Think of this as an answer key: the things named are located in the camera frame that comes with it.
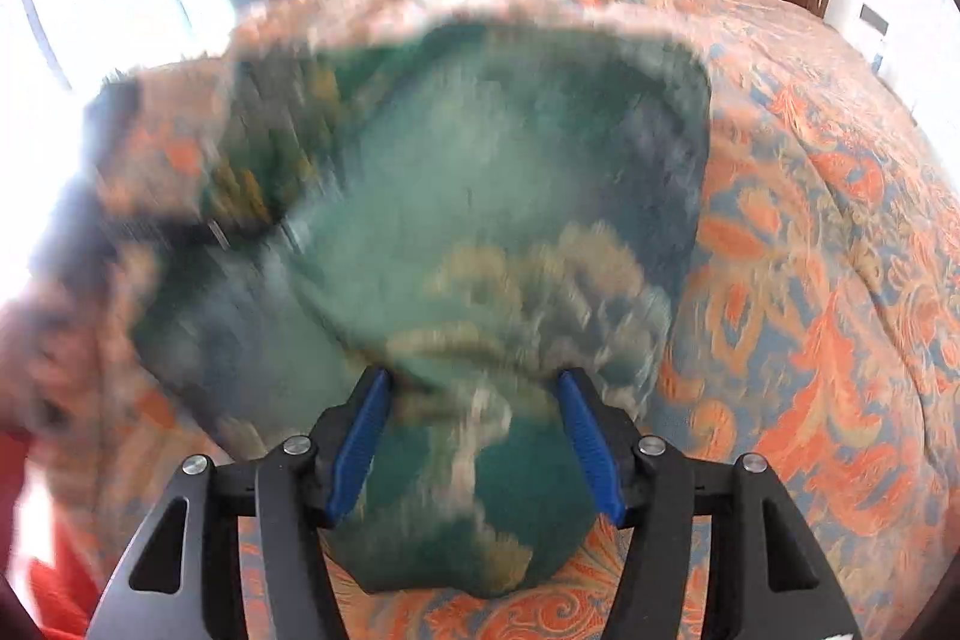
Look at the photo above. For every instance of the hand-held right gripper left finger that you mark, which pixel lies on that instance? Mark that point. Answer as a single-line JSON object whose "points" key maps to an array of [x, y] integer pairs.
{"points": [[358, 452]]}

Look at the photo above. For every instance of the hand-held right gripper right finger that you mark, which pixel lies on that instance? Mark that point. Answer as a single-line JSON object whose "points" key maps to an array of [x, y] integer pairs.
{"points": [[592, 452]]}

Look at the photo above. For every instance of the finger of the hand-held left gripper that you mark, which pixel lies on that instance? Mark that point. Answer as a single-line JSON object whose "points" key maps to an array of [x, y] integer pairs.
{"points": [[187, 229]]}

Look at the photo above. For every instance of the green landscape print jacket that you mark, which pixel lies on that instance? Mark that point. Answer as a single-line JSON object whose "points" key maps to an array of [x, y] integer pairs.
{"points": [[465, 190]]}

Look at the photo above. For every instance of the orange paisley bedspread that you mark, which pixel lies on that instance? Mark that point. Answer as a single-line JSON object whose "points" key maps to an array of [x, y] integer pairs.
{"points": [[810, 250]]}

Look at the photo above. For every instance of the grey wall switch panel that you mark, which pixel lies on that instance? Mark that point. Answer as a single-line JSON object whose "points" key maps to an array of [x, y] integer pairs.
{"points": [[874, 19]]}

